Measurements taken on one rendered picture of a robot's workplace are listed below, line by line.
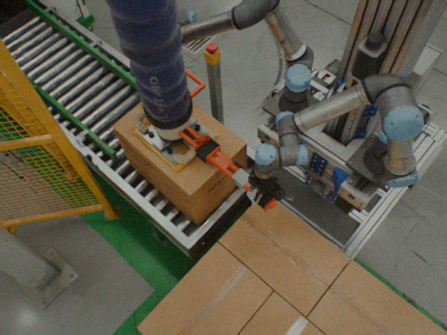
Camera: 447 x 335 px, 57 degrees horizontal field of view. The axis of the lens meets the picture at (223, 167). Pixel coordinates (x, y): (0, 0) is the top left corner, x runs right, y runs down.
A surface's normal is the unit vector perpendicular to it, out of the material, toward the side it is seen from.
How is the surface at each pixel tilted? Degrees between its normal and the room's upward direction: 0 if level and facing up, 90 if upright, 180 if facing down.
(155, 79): 78
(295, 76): 7
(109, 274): 0
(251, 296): 0
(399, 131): 83
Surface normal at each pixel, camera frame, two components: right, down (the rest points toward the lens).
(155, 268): -0.04, -0.48
